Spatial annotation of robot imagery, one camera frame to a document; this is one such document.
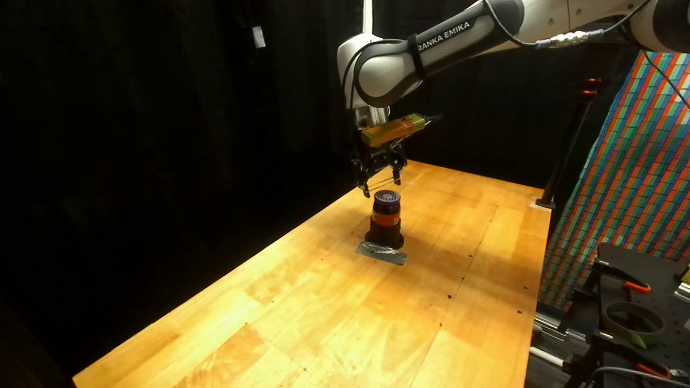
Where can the dark upside-down cup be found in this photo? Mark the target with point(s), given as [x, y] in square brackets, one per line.
[385, 235]

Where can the black curtain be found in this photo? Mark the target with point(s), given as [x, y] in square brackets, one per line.
[142, 143]

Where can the orange black clamp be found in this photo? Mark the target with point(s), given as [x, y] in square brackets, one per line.
[636, 288]

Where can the beige tape roll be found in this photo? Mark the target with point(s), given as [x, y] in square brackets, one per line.
[632, 326]

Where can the grey square base plate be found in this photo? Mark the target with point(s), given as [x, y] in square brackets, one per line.
[374, 250]

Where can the aluminium rail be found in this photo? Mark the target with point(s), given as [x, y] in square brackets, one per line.
[550, 344]

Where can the white vertical pole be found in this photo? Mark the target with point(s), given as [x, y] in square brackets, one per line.
[367, 15]

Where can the black perforated plate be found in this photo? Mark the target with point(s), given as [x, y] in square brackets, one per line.
[647, 270]

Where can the colourful striped cloth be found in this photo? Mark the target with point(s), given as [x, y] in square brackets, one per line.
[632, 187]

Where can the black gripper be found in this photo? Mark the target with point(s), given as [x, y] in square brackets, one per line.
[380, 153]

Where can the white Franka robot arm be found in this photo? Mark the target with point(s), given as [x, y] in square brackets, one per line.
[444, 43]

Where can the white tag on curtain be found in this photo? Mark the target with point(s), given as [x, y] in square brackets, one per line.
[259, 38]

